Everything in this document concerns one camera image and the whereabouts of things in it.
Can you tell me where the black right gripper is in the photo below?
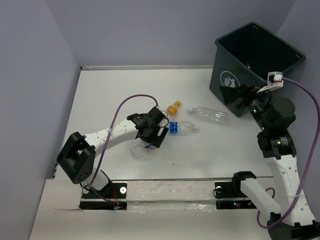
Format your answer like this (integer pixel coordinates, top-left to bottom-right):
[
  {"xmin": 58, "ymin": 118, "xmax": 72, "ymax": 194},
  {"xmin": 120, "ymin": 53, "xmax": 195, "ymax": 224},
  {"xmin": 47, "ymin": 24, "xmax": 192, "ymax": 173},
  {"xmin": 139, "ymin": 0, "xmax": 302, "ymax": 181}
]
[{"xmin": 219, "ymin": 82, "xmax": 272, "ymax": 131}]

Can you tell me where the bottle blue orange white label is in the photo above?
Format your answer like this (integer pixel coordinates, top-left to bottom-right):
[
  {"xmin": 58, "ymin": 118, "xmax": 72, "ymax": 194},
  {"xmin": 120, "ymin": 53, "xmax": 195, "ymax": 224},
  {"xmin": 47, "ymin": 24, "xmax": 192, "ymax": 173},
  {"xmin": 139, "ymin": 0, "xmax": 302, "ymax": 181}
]
[{"xmin": 128, "ymin": 139, "xmax": 156, "ymax": 160}]

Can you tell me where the small bottle yellow cap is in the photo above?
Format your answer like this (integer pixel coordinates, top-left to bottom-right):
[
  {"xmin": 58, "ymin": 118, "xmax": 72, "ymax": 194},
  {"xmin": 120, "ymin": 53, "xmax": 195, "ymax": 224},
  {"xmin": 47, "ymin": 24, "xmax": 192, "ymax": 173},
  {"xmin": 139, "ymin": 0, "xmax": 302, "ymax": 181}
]
[{"xmin": 166, "ymin": 100, "xmax": 182, "ymax": 117}]

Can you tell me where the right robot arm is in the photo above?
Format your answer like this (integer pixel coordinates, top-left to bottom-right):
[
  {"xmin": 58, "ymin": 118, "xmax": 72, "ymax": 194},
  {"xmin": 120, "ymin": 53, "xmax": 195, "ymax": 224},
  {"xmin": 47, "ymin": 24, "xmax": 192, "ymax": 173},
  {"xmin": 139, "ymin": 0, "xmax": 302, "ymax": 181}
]
[{"xmin": 220, "ymin": 84, "xmax": 320, "ymax": 240}]

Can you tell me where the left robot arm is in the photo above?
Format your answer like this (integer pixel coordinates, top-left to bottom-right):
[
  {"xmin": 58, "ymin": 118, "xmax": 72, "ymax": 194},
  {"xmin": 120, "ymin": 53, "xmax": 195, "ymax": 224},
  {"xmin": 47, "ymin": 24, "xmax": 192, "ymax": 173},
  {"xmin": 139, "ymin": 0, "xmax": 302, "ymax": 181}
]
[{"xmin": 56, "ymin": 107, "xmax": 170, "ymax": 198}]

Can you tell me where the dark green plastic bin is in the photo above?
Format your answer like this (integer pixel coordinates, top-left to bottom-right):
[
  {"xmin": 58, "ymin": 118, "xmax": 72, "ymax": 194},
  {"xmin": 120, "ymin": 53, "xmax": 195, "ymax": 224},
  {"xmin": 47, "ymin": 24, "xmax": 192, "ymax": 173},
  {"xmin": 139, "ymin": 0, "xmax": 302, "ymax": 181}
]
[{"xmin": 209, "ymin": 22, "xmax": 306, "ymax": 101}]

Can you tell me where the clear bottle blue label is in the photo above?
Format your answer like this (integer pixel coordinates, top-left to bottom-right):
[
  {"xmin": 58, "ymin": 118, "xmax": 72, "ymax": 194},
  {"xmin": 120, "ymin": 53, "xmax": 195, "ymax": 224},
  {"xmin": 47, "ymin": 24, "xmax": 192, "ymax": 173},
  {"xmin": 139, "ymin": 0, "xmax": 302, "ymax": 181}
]
[{"xmin": 169, "ymin": 121, "xmax": 199, "ymax": 136}]

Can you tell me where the large clear unlabeled bottle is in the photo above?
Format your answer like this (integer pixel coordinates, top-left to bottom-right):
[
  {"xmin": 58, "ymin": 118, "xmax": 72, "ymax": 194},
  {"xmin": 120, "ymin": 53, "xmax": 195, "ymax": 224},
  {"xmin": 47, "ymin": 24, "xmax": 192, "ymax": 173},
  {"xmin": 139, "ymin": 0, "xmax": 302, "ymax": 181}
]
[{"xmin": 188, "ymin": 106, "xmax": 229, "ymax": 125}]

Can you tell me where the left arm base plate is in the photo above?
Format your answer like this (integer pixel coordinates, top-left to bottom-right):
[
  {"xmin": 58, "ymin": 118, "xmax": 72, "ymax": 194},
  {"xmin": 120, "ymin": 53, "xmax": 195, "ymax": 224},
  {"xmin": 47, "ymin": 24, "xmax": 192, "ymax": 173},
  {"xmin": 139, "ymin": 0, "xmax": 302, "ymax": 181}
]
[{"xmin": 79, "ymin": 181, "xmax": 128, "ymax": 211}]

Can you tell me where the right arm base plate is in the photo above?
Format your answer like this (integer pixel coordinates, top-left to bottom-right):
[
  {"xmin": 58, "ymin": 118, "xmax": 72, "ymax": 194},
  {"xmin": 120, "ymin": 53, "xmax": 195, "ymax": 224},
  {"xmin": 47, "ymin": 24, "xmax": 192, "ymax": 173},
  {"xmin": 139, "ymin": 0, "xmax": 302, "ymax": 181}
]
[{"xmin": 212, "ymin": 181, "xmax": 256, "ymax": 210}]

